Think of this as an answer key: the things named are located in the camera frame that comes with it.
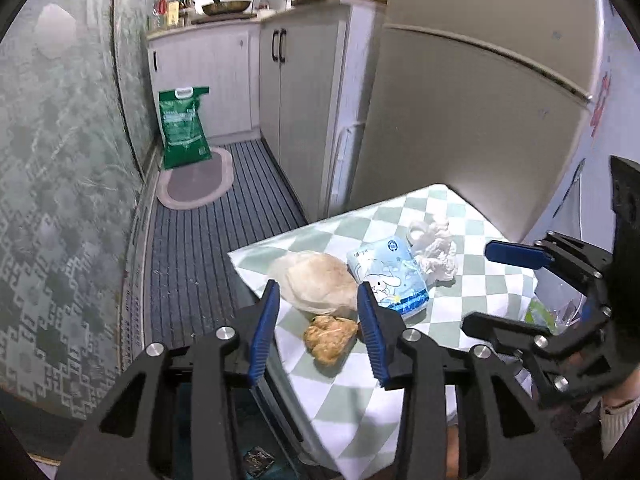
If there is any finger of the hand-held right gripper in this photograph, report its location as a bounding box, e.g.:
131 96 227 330
461 311 611 361
484 231 613 311

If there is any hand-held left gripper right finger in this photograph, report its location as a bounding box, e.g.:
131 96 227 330
356 281 583 480

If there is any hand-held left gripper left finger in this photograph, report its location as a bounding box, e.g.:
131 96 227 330
57 280 281 480

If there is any brown paper ball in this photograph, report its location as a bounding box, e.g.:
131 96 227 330
304 314 361 362

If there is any blue cartoon tissue pack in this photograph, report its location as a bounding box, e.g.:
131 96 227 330
346 237 432 322

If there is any beige paper wrapper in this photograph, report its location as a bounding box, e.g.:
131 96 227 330
270 251 360 317

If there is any white tissue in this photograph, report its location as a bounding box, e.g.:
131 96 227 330
406 213 460 283

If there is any person's right forearm white sleeve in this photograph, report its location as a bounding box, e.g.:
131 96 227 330
600 395 640 457

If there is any green white plastic bag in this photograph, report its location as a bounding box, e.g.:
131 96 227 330
522 280 588 336

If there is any green white checkered tablecloth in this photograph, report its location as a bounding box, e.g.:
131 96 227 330
227 183 541 478

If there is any dark striped floor mat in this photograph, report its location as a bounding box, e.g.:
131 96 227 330
145 139 308 356

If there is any black packet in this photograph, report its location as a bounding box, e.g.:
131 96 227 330
242 446 275 478

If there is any beige refrigerator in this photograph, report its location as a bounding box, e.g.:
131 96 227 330
347 0 608 246

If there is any oval grey pink mat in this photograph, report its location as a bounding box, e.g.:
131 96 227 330
156 145 234 211

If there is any patterned glass door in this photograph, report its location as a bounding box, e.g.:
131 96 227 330
0 0 162 421

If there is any black stove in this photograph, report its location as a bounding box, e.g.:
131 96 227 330
192 12 258 24

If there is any frying pan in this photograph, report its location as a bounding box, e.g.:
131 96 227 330
201 0 252 16

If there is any blue wall sticker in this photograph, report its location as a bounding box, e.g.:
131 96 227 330
551 160 587 222

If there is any red wall sticker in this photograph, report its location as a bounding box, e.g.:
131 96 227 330
589 70 614 137

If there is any green sack with handle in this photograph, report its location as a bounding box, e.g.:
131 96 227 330
158 85 213 171

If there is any white cabinet with double handles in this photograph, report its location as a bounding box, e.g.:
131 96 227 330
257 0 388 223

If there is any white cabinet with single handle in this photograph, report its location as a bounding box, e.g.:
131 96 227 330
146 25 262 143

